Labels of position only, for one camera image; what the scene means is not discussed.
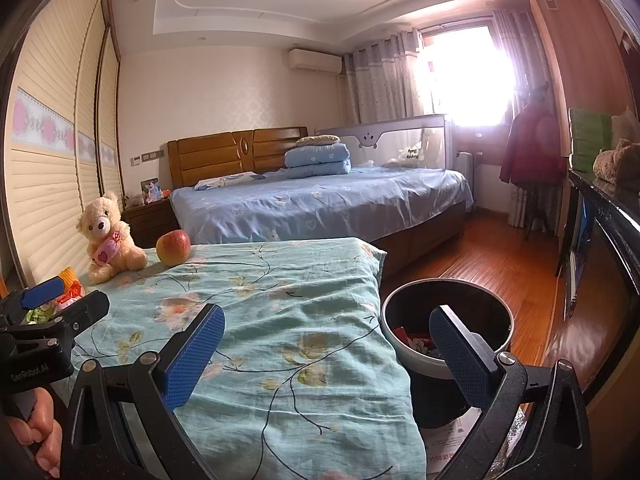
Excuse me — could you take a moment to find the small red wrapper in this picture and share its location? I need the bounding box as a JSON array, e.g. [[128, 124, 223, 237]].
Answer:
[[57, 280, 87, 311]]

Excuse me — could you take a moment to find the brown plush toy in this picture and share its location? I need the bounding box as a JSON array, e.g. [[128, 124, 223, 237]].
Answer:
[[592, 137, 640, 184]]

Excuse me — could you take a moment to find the folded blue quilt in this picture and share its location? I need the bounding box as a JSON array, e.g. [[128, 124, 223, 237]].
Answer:
[[284, 142, 352, 177]]

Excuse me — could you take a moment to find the stack of green boxes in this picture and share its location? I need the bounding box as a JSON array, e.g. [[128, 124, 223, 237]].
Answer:
[[570, 107, 613, 173]]

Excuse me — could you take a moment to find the cream teddy bear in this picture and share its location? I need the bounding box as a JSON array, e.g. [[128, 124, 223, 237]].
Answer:
[[76, 191, 148, 285]]

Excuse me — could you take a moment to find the red apple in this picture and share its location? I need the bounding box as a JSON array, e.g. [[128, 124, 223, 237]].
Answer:
[[156, 229, 192, 267]]

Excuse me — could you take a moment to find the dark coat stand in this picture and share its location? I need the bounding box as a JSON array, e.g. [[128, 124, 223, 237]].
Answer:
[[524, 180, 557, 242]]

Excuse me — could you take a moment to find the white printed paper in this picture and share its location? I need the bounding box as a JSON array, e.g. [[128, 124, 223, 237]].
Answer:
[[425, 405, 482, 480]]

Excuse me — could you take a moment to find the white air conditioner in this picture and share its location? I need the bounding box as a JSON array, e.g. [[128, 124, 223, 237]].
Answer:
[[287, 48, 343, 73]]

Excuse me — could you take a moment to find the floral teal tablecloth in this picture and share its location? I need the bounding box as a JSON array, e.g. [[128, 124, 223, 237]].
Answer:
[[50, 237, 428, 480]]

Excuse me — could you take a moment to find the dark wooden nightstand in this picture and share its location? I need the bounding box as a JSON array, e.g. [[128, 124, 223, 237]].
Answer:
[[122, 200, 177, 249]]

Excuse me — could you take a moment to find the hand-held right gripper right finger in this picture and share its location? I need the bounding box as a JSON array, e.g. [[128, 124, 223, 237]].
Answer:
[[429, 305, 593, 480]]

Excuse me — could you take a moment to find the wooden headboard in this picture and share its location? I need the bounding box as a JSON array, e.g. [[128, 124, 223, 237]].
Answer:
[[166, 126, 308, 188]]

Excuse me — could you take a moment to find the cream sliding wardrobe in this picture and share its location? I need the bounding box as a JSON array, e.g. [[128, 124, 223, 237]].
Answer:
[[10, 0, 126, 286]]

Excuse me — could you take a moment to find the black tv stand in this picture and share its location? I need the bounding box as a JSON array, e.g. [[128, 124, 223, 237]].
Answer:
[[555, 170, 640, 361]]

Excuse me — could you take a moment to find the white blue cartoon pillow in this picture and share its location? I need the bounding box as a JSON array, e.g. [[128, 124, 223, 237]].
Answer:
[[193, 172, 266, 192]]

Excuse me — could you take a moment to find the dark red coat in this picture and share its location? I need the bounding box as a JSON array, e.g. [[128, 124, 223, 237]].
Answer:
[[499, 102, 568, 186]]

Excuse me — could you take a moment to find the bed with blue sheet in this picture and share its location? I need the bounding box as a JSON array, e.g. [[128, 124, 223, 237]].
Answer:
[[170, 165, 475, 261]]

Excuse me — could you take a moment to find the grey bed guard rail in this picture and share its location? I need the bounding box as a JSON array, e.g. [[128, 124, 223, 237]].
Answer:
[[317, 113, 460, 171]]

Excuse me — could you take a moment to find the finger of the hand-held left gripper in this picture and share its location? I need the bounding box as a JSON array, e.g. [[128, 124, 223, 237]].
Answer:
[[20, 280, 67, 311], [52, 290, 111, 338]]

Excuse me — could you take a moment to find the photo frame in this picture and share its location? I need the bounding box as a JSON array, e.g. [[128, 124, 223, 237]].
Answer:
[[140, 177, 162, 206]]

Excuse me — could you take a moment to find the grey dotted curtain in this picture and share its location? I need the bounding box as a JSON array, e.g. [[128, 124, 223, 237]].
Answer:
[[492, 7, 531, 111], [342, 27, 423, 123]]

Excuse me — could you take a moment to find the person's left hand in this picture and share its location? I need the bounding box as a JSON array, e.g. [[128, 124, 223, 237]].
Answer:
[[9, 390, 63, 478]]

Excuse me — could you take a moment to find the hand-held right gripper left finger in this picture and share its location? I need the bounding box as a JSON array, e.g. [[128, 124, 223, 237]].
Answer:
[[59, 303, 226, 480]]

